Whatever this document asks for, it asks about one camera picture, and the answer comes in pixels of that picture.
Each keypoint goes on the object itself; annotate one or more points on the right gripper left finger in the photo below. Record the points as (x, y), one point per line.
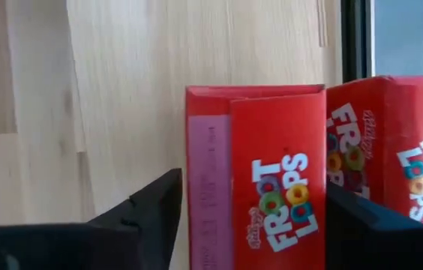
(121, 243)

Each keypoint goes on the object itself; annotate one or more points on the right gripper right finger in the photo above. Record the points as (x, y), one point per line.
(384, 247)

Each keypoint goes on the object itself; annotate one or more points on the black metal rig frame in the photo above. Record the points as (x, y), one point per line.
(356, 37)

